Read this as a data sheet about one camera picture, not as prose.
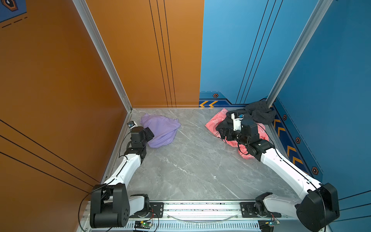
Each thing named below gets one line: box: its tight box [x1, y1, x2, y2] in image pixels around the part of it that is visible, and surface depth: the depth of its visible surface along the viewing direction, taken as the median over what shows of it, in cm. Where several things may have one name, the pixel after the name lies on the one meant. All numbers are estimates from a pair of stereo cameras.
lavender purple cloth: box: [140, 113, 181, 149], surface depth 104 cm
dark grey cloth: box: [215, 101, 277, 131], surface depth 107 cm
